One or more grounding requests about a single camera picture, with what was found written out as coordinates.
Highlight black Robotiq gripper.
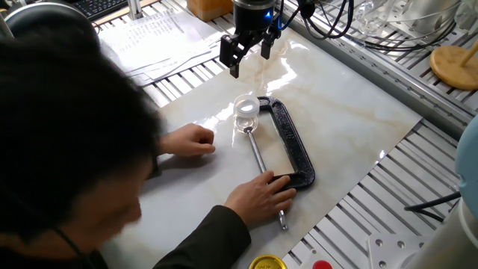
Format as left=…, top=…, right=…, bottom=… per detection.
left=219, top=0, right=283, bottom=79

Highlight white perforated plate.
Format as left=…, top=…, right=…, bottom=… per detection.
left=366, top=233, right=430, bottom=269

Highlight metal post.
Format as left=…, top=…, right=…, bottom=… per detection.
left=126, top=0, right=145, bottom=21

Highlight person with black hair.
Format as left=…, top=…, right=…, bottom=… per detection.
left=0, top=20, right=164, bottom=269

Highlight thick black cable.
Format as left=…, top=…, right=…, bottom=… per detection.
left=403, top=191, right=462, bottom=223

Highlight round wooden stand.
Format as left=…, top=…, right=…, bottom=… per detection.
left=429, top=39, right=478, bottom=92

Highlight aluminium profile rail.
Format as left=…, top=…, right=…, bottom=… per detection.
left=278, top=1, right=478, bottom=141

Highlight white box with red button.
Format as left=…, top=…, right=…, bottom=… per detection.
left=298, top=248, right=337, bottom=269

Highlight black cable bundle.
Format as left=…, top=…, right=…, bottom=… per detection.
left=297, top=0, right=459, bottom=52

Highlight person's right hand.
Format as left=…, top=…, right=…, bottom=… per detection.
left=223, top=170, right=298, bottom=227

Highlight black computer keyboard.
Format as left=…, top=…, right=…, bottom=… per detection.
left=70, top=0, right=130, bottom=22

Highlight person's left hand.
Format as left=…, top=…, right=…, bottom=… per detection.
left=159, top=123, right=217, bottom=157

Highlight blue cable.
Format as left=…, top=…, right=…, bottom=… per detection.
left=276, top=0, right=300, bottom=31

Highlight black office chair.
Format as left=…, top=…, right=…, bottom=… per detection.
left=2, top=1, right=100, bottom=42

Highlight yellow metal lid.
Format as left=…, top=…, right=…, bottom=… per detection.
left=248, top=254, right=288, bottom=269

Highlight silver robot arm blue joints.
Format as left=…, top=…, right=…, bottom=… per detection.
left=405, top=114, right=478, bottom=269

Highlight right forearm dark sleeve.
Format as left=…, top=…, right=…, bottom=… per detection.
left=152, top=204, right=252, bottom=269

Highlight wooden block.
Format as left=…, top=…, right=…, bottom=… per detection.
left=185, top=0, right=235, bottom=22

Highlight black metal C-clamp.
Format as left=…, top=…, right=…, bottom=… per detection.
left=243, top=96, right=317, bottom=231

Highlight marble pattern tile board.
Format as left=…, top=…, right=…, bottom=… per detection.
left=99, top=28, right=423, bottom=269

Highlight clear glass cup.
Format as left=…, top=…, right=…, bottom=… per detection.
left=353, top=0, right=393, bottom=37

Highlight stack of printed papers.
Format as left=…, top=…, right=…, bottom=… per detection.
left=97, top=9, right=226, bottom=88

